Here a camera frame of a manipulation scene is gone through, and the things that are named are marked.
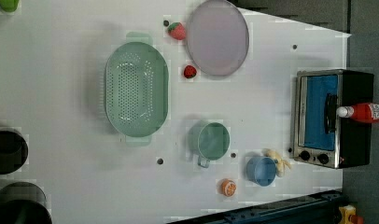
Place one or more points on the red plush ketchup bottle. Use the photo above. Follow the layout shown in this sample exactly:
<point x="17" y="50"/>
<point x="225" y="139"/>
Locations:
<point x="363" y="112"/>

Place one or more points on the black toaster oven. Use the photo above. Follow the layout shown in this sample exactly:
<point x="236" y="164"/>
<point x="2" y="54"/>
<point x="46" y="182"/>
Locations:
<point x="321" y="137"/>

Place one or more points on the green metal mug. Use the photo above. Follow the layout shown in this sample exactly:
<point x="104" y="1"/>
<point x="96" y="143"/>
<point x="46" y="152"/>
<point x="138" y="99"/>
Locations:
<point x="210" y="141"/>

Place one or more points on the small plush strawberry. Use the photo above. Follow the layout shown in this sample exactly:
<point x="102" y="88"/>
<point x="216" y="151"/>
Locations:
<point x="189" y="71"/>

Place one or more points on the green perforated colander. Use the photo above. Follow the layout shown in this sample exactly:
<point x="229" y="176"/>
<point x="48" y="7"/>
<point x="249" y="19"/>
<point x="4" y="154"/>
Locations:
<point x="136" y="89"/>

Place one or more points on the lilac round plate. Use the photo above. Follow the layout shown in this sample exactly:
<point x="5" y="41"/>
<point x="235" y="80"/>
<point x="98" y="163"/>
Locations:
<point x="217" y="37"/>

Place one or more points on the large plush strawberry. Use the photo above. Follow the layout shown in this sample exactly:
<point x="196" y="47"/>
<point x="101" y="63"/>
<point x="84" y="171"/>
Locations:
<point x="177" y="31"/>

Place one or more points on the orange slice toy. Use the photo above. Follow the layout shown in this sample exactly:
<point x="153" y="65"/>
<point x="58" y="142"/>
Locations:
<point x="228" y="187"/>

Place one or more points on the blue cup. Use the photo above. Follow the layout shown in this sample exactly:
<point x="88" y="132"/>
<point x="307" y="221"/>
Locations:
<point x="261" y="171"/>

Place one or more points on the plush peeled banana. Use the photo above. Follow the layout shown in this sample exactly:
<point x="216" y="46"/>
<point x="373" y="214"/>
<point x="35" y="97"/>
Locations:
<point x="281" y="164"/>

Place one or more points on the yellow orange toy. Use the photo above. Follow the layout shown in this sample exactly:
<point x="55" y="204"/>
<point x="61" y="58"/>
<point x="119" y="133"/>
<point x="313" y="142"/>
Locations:
<point x="350" y="216"/>

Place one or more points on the green object at corner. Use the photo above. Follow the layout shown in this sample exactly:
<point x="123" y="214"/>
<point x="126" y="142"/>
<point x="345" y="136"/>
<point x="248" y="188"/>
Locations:
<point x="9" y="5"/>

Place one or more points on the blue metal frame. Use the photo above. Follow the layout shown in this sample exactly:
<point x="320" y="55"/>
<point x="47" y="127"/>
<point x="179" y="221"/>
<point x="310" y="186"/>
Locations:
<point x="318" y="208"/>

